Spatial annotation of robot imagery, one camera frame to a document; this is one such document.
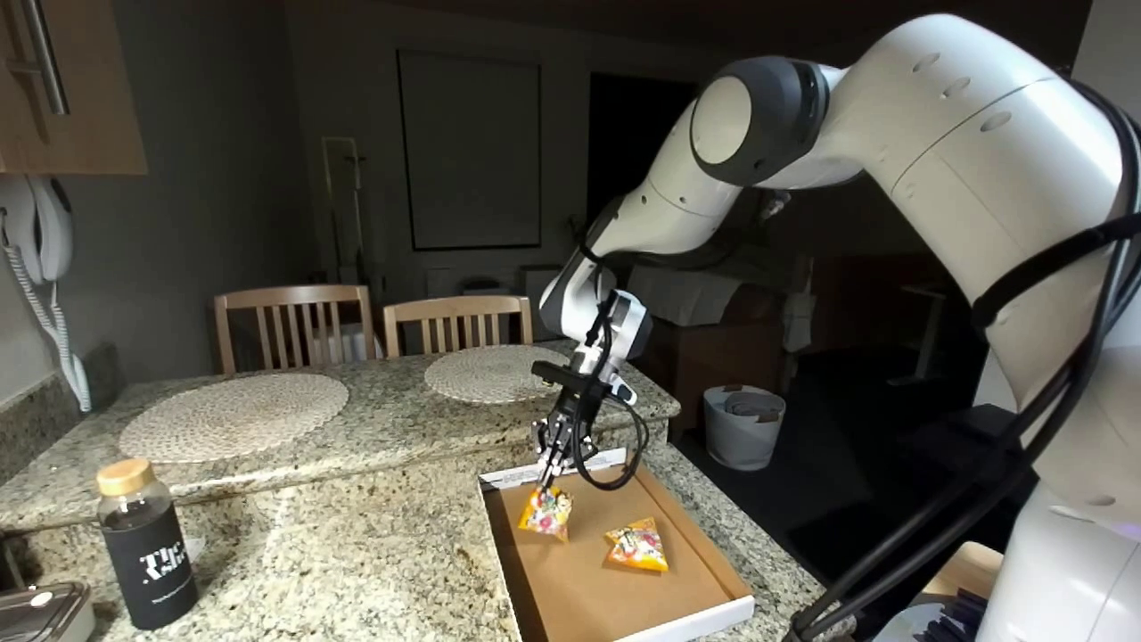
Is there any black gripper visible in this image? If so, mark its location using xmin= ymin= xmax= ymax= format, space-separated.
xmin=540 ymin=383 xmax=612 ymax=490

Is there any yellow orange snack packet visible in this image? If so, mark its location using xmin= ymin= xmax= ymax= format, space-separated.
xmin=516 ymin=483 xmax=576 ymax=544
xmin=604 ymin=514 xmax=675 ymax=577

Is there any brown cardboard cover box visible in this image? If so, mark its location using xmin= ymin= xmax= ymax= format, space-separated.
xmin=478 ymin=446 xmax=758 ymax=642

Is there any white box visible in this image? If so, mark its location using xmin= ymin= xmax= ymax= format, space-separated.
xmin=624 ymin=261 xmax=744 ymax=332

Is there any round woven placemat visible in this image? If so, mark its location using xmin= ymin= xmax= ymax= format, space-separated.
xmin=114 ymin=369 xmax=352 ymax=468
xmin=420 ymin=342 xmax=575 ymax=407

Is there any white waste bin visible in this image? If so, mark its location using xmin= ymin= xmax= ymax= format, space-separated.
xmin=699 ymin=381 xmax=792 ymax=474

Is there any brown low cabinet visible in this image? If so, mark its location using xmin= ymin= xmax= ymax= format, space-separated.
xmin=647 ymin=316 xmax=815 ymax=435

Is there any wooden slat chair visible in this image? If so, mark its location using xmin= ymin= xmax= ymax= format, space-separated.
xmin=378 ymin=293 xmax=540 ymax=362
xmin=210 ymin=281 xmax=383 ymax=376

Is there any light wooden robot table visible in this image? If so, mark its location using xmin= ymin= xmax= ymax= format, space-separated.
xmin=920 ymin=538 xmax=1010 ymax=603

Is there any black bottle wooden lid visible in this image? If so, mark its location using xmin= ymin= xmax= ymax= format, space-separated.
xmin=92 ymin=456 xmax=203 ymax=636

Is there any grey metal appliance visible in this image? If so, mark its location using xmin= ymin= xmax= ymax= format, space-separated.
xmin=0 ymin=577 xmax=99 ymax=642

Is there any black looped gripper cable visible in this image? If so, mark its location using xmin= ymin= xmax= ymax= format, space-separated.
xmin=575 ymin=281 xmax=654 ymax=490

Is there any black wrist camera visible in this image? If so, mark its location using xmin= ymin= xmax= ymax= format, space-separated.
xmin=529 ymin=355 xmax=606 ymax=398

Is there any dark framed wall board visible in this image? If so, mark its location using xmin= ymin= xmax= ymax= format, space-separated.
xmin=393 ymin=46 xmax=549 ymax=252

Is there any white coiled phone cord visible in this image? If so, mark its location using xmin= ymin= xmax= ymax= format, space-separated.
xmin=12 ymin=252 xmax=96 ymax=417

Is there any black arm cable harness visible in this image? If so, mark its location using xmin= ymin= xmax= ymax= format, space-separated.
xmin=782 ymin=80 xmax=1141 ymax=642

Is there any white wall phone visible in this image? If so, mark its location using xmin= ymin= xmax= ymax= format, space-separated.
xmin=0 ymin=174 xmax=78 ymax=290

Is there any wooden wall cabinet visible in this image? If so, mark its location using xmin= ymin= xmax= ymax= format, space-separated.
xmin=0 ymin=0 xmax=150 ymax=179

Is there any metal cabinet handle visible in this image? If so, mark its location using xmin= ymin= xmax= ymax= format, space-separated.
xmin=5 ymin=0 xmax=70 ymax=121

